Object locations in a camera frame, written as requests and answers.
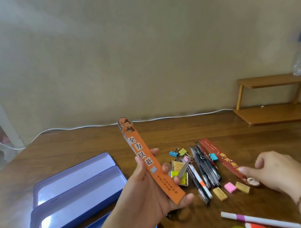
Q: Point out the person's left hand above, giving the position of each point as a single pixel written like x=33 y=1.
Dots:
x=143 y=200

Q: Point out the person's right hand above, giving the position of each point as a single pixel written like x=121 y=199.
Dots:
x=281 y=173

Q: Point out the person's left thumb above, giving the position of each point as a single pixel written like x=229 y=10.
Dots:
x=141 y=166

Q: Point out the person's left little finger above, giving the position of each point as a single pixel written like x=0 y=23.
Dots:
x=183 y=200

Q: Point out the person's left middle finger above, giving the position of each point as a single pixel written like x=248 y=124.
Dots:
x=167 y=168

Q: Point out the person's right thumb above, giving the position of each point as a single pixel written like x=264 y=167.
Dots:
x=249 y=172

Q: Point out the orange paper bookmark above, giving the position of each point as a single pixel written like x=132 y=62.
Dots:
x=142 y=152

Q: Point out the tan small box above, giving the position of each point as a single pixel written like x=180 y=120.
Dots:
x=178 y=166

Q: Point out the blue binder clip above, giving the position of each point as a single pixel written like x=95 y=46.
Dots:
x=213 y=156
x=173 y=153

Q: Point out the tan eraser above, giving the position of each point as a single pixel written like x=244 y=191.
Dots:
x=242 y=187
x=220 y=193

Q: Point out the black pen with clear barrel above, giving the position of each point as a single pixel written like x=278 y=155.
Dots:
x=198 y=189

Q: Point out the yellow staples box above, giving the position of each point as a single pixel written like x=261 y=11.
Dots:
x=184 y=179

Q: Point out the pink eraser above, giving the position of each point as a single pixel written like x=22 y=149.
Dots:
x=230 y=187

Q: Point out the white pen with orange band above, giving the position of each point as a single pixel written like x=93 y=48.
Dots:
x=200 y=180

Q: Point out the red paper bookmark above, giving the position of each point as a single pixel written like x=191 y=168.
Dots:
x=224 y=159

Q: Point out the black gel pen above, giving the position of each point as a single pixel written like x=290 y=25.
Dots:
x=201 y=166
x=207 y=165
x=213 y=169

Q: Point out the white marker with pink band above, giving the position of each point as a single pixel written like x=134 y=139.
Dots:
x=260 y=219

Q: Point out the wooden desk shelf riser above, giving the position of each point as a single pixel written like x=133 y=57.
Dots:
x=276 y=113

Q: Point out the purple tin pencil case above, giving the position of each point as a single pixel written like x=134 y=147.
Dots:
x=75 y=192

